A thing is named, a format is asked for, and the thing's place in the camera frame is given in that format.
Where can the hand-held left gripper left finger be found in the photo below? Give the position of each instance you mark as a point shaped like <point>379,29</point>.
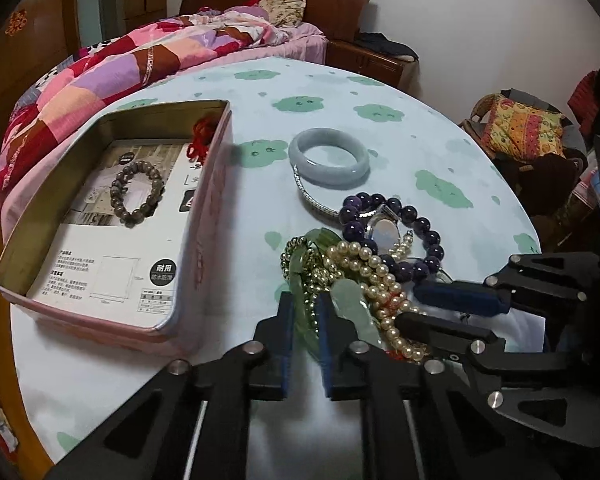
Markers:
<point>286,340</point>

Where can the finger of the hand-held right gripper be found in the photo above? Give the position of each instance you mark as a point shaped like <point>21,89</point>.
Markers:
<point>460,297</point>
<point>422,326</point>

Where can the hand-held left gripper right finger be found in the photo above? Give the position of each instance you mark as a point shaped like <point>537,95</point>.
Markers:
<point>325,340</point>

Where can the green translucent bangle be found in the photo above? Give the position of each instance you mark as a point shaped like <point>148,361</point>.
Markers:
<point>305,332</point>

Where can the pale green jade pendant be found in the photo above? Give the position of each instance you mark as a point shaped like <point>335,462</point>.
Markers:
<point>352,307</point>

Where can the silver wristwatch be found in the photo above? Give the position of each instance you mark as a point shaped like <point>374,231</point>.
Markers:
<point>385,232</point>

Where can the pink tin box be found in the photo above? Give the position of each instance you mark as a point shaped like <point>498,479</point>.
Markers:
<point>200,240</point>

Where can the pale jade bangle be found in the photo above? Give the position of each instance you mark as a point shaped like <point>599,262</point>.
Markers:
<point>330,177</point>

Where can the dark brown garment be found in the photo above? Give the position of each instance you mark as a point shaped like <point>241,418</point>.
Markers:
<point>545,180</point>

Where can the red garment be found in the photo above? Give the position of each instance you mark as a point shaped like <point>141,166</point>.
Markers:
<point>582,102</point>

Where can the orange patterned cushion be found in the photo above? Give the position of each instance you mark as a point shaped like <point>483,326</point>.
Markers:
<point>522,127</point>

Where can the wicker chair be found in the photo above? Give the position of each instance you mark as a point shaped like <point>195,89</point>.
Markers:
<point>475,120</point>

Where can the cloud print tablecloth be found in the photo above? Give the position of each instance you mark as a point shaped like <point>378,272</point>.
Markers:
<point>380,150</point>

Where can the printed paper sheet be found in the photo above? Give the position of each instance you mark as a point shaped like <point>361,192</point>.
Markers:
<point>105,270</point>

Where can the wooden nightstand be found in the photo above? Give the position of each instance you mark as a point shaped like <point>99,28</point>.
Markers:
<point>370,67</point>

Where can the dark clothes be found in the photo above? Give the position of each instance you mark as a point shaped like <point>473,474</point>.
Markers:
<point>385,44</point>

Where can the bed with patchwork quilt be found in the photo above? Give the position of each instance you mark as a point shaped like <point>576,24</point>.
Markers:
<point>300,47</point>

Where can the pale floral bedding bundle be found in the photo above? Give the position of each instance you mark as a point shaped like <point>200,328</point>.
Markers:
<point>250,22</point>

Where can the wooden headboard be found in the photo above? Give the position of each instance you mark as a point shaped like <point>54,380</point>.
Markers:
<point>330,5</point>

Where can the patchwork quilt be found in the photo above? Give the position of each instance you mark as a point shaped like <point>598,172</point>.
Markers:
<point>105,75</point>

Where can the floral pillow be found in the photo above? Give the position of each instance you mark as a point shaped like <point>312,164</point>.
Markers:
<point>285,7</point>

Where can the wooden wardrobe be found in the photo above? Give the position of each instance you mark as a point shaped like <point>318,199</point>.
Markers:
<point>40,60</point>

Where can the red paper decoration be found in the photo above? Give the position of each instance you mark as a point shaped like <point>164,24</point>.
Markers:
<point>16,22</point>

